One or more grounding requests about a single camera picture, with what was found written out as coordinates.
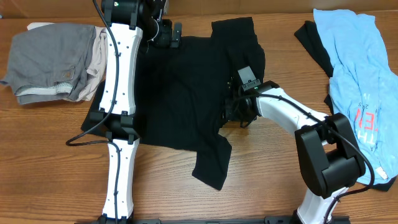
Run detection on black t-shirt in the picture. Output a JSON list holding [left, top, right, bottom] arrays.
[[80, 16, 266, 191]]

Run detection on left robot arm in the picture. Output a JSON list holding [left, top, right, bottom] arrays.
[[90, 1, 179, 223]]

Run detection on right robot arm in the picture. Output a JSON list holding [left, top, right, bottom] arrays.
[[222, 78, 367, 224]]

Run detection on grey folded shorts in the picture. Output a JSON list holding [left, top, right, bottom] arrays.
[[1, 23, 96, 105]]

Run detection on light blue t-shirt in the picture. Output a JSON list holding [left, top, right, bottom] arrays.
[[313, 9, 397, 184]]

